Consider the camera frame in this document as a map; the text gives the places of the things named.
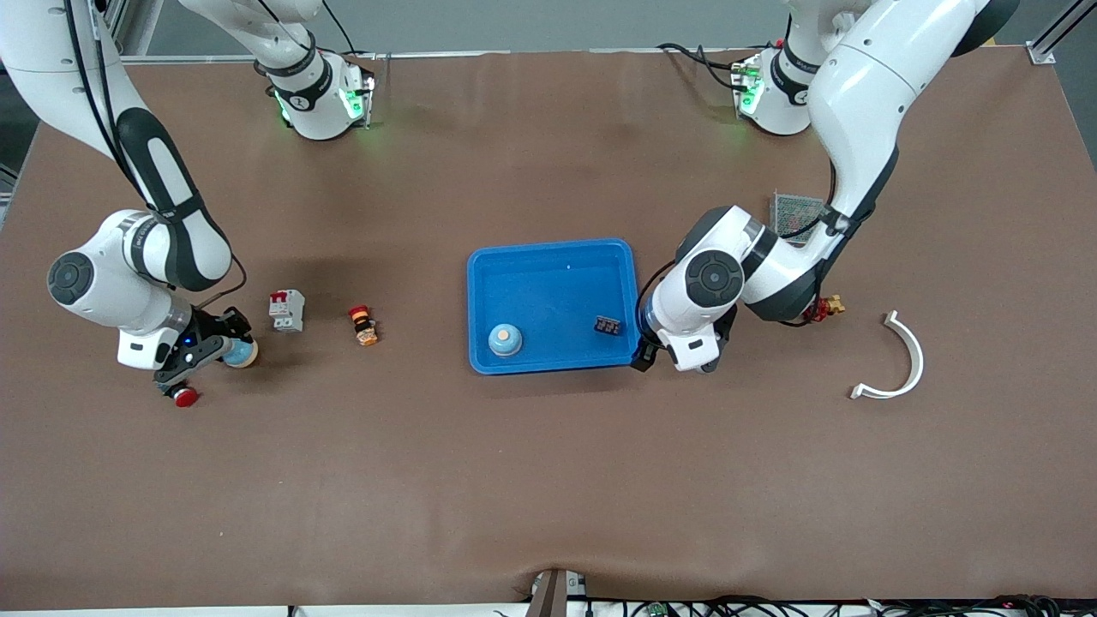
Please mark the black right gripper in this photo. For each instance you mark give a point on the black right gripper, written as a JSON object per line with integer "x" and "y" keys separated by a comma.
{"x": 208, "y": 326}

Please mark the blue dome bell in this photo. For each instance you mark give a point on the blue dome bell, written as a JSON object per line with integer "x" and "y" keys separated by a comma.
{"x": 244, "y": 354}
{"x": 506, "y": 341}

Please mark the small black terminal block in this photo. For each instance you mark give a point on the small black terminal block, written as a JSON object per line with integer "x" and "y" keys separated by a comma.
{"x": 608, "y": 325}

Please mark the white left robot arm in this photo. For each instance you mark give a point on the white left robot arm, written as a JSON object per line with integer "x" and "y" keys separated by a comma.
{"x": 866, "y": 77}

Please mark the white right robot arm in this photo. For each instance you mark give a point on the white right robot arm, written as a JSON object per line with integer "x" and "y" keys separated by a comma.
{"x": 103, "y": 283}

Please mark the red mushroom button blue base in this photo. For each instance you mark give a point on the red mushroom button blue base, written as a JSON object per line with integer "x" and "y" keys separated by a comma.
{"x": 186, "y": 396}

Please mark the blue plastic tray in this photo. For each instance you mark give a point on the blue plastic tray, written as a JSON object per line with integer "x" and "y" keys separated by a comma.
{"x": 557, "y": 291}

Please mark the metal mesh power supply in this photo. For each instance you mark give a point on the metal mesh power supply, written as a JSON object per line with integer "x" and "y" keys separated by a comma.
{"x": 793, "y": 210}

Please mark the red button orange body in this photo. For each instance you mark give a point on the red button orange body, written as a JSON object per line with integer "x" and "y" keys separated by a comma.
{"x": 364, "y": 327}

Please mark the brown table mat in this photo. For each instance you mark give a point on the brown table mat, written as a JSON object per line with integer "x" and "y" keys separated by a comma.
{"x": 548, "y": 480}

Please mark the white circuit breaker red switch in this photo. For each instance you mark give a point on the white circuit breaker red switch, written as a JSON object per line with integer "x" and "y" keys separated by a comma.
{"x": 287, "y": 313}

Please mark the white curved plastic bracket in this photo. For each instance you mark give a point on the white curved plastic bracket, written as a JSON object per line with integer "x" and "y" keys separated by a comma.
{"x": 919, "y": 360}

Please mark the aluminium frame post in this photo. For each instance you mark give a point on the aluminium frame post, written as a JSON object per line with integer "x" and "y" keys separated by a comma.
{"x": 1041, "y": 53}

